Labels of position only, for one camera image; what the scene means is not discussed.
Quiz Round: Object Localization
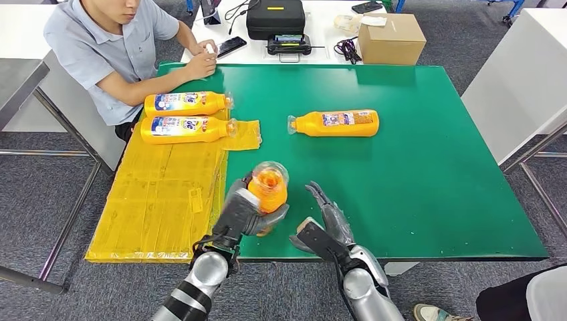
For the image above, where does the white table with metal legs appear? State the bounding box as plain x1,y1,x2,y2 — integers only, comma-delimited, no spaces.
460,7,567,238

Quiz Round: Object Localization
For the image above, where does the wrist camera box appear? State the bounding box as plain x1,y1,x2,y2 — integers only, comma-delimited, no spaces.
296,217,353,263
211,188,263,250

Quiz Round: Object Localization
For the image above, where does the black smartphone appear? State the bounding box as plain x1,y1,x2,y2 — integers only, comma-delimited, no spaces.
351,1,384,15
216,36,248,59

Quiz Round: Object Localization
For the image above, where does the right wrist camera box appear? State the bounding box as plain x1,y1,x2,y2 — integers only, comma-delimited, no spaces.
296,217,353,263

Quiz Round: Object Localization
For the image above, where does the yellow taped cardboard sheet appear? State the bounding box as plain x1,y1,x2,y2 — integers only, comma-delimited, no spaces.
84,108,263,265

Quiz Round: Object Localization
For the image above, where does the black tablet on stand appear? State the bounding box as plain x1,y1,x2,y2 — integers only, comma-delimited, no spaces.
200,0,223,25

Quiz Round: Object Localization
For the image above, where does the black carrying case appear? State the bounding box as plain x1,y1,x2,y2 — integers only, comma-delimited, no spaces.
246,0,306,41

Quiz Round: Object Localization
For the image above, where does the green topped table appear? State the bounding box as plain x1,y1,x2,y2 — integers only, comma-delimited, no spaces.
152,62,550,276

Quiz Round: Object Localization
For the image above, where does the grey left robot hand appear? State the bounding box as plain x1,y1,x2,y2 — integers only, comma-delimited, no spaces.
223,174,290,238

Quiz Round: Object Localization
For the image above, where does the clear plastic bag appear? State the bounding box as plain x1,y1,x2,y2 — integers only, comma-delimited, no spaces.
333,14,362,34

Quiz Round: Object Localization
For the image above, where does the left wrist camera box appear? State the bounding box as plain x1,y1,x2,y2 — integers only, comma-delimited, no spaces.
211,188,263,250

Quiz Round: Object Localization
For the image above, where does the blue metal cart frame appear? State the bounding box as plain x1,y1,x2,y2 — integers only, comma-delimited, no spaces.
394,0,526,25

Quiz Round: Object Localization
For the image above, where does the black purple cable bundle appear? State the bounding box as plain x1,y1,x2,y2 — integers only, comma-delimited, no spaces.
333,37,362,66

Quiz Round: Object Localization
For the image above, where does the white panel table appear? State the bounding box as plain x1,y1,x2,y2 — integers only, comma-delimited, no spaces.
0,5,126,171

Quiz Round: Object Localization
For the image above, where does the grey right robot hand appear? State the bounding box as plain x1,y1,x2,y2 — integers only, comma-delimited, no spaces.
290,181,356,256

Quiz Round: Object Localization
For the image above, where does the person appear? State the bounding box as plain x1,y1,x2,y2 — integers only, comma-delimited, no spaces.
413,264,567,321
43,0,219,142

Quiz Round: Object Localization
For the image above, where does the brown cardboard box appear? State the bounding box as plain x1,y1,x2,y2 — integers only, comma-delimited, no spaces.
358,13,427,66

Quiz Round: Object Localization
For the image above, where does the black remote controller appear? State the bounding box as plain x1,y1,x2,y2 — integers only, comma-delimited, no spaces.
266,33,326,64

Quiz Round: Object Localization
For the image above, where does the orange detergent bottle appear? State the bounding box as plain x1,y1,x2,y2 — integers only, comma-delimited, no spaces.
287,109,380,138
140,116,239,145
144,91,234,118
247,160,290,238

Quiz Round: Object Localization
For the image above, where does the grey table with metal legs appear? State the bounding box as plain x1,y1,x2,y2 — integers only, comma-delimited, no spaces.
0,59,103,296

